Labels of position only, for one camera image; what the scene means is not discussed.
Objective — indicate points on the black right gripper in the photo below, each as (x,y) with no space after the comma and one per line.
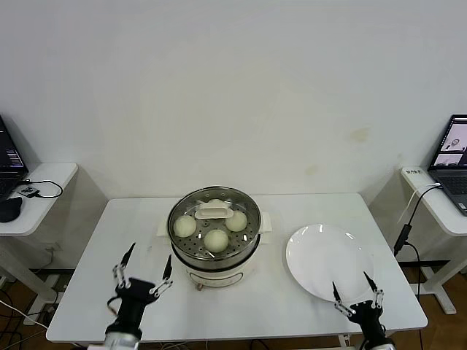
(368,321)

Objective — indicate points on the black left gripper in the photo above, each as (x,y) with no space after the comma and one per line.
(135,291)

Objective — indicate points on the stainless steel steamer basket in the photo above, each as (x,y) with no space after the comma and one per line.
(219,261)

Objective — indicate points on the white round plate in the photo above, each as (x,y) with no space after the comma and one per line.
(324,255)

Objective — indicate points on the white power strip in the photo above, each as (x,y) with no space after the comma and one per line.
(40,316)

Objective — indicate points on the white side desk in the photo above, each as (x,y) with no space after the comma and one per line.
(44,189)
(445,218)

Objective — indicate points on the small black hub box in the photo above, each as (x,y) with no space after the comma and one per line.
(28,191)

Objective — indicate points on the white printed label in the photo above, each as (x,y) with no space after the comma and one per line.
(412,171)

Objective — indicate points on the black computer mouse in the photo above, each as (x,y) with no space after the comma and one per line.
(9,209)

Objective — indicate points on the black laptop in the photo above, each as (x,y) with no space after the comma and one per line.
(7,156)

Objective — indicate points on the grey laptop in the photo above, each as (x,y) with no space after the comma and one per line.
(450,146)

